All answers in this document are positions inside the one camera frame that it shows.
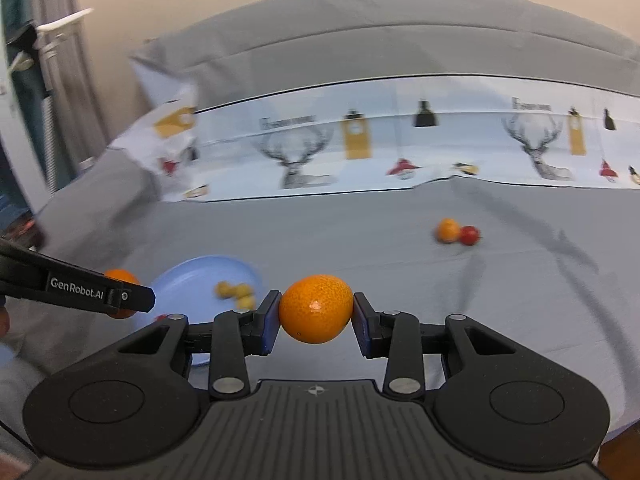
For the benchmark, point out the small yellow fruit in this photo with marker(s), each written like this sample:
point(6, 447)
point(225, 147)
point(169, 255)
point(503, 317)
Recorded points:
point(246, 303)
point(243, 290)

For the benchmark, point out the red small fruit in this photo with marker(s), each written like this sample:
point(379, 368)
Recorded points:
point(469, 235)

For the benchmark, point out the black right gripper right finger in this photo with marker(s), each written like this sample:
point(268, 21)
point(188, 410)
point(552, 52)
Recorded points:
point(489, 396)

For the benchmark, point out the grey sofa cover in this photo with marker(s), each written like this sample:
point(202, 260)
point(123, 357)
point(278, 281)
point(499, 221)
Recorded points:
point(556, 269)

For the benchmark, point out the deer print white cloth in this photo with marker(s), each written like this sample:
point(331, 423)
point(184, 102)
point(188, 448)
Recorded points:
point(385, 134)

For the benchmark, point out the orange tangerine cluster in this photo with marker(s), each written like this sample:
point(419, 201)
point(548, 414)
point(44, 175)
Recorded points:
point(127, 277)

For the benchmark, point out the yellow speckled round fruit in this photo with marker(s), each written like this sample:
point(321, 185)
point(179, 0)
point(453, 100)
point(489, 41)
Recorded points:
point(224, 290)

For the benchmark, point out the light blue plate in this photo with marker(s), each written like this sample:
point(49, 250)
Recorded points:
point(189, 288)

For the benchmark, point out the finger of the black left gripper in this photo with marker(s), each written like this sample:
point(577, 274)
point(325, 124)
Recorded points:
point(28, 275)

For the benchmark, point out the pale orange striped fruit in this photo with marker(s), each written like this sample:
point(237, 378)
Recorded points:
point(448, 231)

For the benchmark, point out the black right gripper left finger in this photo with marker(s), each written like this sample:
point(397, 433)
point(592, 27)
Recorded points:
point(139, 398)

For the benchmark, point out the white rack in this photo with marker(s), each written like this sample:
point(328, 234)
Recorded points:
point(36, 46)

